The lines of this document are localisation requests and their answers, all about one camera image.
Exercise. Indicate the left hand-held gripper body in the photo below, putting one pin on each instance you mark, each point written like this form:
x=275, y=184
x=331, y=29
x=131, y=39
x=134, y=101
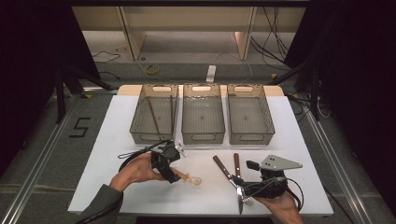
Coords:
x=169, y=153

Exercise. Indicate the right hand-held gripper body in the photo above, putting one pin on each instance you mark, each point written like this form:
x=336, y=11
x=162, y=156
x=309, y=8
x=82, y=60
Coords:
x=280, y=162

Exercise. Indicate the translucent amber plastic spoon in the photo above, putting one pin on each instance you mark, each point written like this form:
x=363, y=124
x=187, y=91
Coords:
x=196, y=181

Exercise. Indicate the transparent grey plastic bin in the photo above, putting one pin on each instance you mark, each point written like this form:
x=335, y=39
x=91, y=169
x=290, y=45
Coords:
x=250, y=115
x=202, y=115
x=154, y=121

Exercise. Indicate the person's left hand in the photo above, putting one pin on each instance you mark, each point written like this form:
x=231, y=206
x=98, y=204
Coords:
x=137, y=171

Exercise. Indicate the person's right hand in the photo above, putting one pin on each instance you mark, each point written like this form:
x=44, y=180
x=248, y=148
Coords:
x=281, y=207

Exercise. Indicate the white table sheet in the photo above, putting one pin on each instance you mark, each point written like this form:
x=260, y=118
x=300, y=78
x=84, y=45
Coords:
x=202, y=199

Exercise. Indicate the black metal stand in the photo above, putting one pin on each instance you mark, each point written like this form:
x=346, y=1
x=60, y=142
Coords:
x=314, y=93
x=60, y=93

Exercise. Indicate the white power strip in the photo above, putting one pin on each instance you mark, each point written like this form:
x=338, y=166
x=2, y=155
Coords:
x=211, y=74

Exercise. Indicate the black curtain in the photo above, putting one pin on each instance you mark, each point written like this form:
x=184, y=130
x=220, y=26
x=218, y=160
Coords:
x=358, y=77
x=28, y=62

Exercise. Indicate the aluminium floor rail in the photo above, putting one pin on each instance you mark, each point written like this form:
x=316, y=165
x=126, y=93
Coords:
x=334, y=161
x=37, y=161

